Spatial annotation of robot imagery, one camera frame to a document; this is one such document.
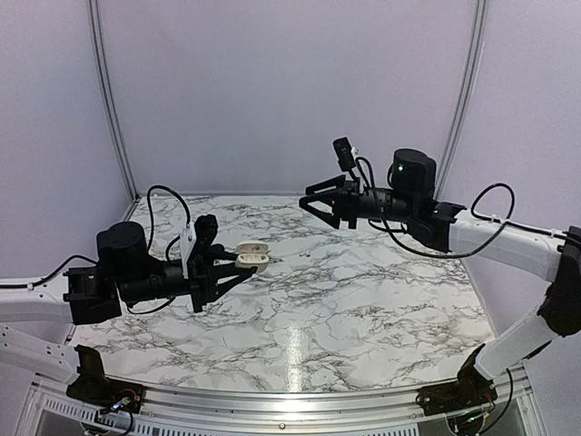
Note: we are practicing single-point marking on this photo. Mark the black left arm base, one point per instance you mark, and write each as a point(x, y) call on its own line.
point(93, 386)

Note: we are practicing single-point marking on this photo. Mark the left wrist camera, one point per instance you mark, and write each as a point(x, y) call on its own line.
point(196, 238)

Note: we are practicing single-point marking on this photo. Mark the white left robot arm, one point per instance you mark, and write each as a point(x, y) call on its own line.
point(126, 276)

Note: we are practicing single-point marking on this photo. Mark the left aluminium wall post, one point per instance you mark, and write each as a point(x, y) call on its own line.
point(109, 105)

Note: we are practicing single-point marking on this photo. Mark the right aluminium wall post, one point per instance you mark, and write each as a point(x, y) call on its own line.
point(467, 82)

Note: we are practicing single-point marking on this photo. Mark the aluminium front rail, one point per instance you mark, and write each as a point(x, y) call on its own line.
point(167, 410)

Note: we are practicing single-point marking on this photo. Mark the white earbud charging case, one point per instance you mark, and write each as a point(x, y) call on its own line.
point(251, 254)

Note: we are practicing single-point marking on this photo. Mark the aluminium wall post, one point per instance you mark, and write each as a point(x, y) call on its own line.
point(467, 82)
point(109, 105)

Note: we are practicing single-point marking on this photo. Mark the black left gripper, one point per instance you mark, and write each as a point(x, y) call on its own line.
point(203, 277)

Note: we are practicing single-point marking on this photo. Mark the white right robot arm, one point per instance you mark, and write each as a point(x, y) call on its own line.
point(450, 231)

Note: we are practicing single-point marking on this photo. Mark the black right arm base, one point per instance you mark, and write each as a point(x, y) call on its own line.
point(469, 389)

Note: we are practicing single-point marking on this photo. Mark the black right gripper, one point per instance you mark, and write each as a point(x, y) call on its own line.
point(344, 206)

